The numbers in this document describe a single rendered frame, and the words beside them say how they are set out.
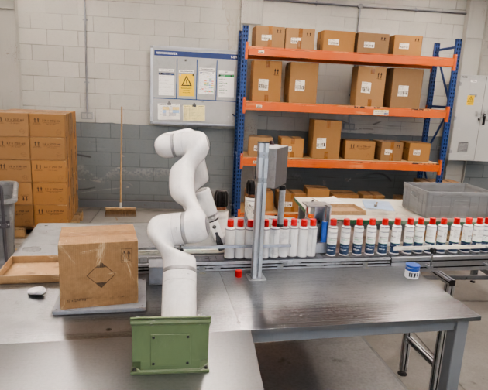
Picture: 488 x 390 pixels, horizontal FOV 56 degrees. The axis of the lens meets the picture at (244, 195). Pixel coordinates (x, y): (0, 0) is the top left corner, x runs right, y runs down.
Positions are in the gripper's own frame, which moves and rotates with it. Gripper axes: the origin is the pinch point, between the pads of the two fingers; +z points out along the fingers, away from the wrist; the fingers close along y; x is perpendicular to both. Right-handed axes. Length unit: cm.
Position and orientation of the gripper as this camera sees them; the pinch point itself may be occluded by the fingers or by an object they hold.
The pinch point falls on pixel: (220, 246)
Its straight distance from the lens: 239.2
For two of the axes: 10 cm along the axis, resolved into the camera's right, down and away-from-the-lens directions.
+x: -9.4, 3.3, -1.1
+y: -1.9, -2.2, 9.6
